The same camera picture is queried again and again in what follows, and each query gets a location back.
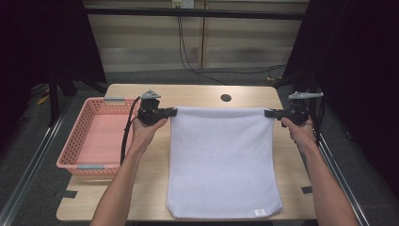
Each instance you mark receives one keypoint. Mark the white towel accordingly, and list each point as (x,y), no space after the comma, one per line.
(222,163)

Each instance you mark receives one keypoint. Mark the pink plastic basket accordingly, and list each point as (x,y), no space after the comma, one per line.
(100,141)

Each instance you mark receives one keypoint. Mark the black horizontal bar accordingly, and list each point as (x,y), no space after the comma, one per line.
(219,14)

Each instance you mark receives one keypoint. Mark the black metal stand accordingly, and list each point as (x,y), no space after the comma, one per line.
(54,100)

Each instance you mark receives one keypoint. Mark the black table grommet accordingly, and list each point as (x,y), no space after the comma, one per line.
(226,97)

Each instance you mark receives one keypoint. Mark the metal floor rail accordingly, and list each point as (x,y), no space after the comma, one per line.
(28,175)
(345,188)

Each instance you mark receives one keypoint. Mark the black curtain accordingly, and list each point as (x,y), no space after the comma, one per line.
(360,78)
(37,40)

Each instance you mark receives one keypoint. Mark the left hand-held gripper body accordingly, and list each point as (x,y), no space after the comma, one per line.
(150,113)

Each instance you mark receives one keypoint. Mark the black tape strip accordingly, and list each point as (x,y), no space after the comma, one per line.
(306,190)
(69,194)

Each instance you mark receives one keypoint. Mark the person's left hand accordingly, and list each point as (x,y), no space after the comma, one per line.
(146,133)

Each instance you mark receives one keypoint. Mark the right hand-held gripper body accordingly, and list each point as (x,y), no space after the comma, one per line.
(296,113)

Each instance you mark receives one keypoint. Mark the yellow floor item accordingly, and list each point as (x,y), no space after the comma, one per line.
(43,100)

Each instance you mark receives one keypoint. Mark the white wall outlet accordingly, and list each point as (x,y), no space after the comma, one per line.
(183,3)

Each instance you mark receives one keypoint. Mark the person's right hand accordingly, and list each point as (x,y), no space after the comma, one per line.
(301,135)

